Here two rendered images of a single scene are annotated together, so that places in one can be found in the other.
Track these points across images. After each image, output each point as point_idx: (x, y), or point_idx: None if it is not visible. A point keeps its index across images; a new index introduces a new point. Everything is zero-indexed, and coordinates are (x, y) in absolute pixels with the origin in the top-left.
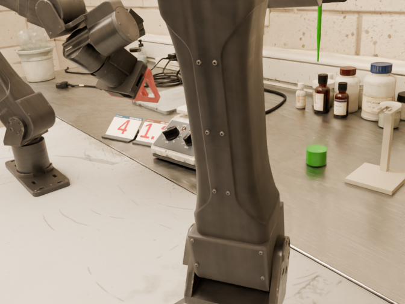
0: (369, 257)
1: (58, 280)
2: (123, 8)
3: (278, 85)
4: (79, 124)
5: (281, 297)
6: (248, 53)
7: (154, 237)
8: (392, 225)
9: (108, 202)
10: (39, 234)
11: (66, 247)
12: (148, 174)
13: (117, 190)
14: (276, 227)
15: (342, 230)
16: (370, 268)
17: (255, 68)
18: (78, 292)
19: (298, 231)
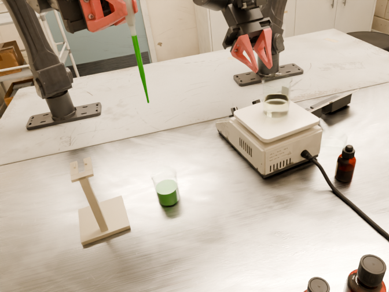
0: (56, 165)
1: (149, 87)
2: None
3: None
4: (387, 85)
5: (39, 94)
6: (4, 5)
7: (151, 108)
8: (59, 189)
9: (203, 98)
10: (190, 81)
11: (170, 88)
12: (230, 112)
13: (216, 100)
14: (35, 73)
15: (82, 167)
16: (51, 161)
17: (9, 11)
18: (136, 91)
19: (102, 151)
